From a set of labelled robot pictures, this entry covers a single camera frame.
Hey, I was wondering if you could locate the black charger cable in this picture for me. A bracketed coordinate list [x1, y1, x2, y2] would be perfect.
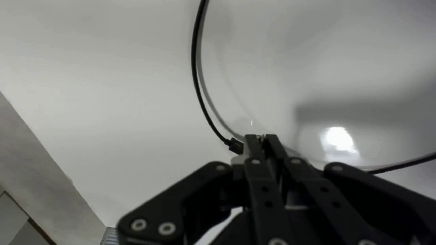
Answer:
[189, 0, 436, 177]

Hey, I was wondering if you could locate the large white board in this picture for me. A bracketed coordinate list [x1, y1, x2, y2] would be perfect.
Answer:
[0, 0, 436, 245]

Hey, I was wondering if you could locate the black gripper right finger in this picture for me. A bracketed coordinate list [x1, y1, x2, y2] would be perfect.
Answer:
[264, 133, 436, 245]

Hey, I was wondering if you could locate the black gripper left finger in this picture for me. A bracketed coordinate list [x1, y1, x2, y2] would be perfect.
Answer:
[116, 133, 299, 245]

